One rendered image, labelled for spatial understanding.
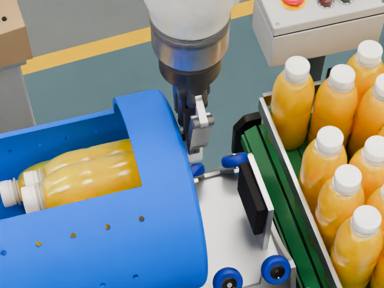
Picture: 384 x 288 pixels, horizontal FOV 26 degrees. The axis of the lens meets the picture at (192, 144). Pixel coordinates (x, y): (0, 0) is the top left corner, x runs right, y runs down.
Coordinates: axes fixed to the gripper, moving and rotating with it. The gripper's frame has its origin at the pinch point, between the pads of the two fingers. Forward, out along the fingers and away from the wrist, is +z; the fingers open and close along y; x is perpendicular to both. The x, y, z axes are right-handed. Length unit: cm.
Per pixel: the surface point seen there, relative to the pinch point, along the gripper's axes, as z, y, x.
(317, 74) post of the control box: 24.7, 25.1, -30.8
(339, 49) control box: 15.1, 22.1, -32.5
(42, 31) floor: 116, 134, 15
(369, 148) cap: 6.9, -3.2, -26.0
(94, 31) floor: 116, 129, -2
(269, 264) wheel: 18.1, -11.8, -8.7
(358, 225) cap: 7.0, -14.5, -19.7
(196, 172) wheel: 18.3, 6.6, -2.7
